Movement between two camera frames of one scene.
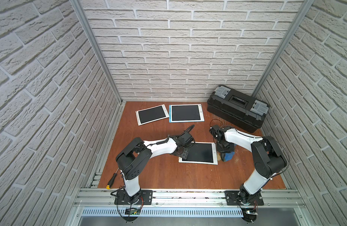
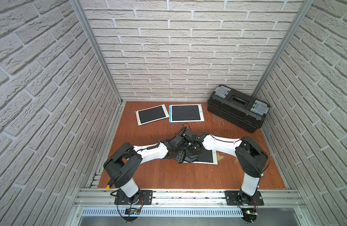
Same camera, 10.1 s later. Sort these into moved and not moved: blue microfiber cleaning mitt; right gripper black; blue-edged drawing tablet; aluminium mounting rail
Moved: blue microfiber cleaning mitt; right gripper black
Not moved: aluminium mounting rail; blue-edged drawing tablet
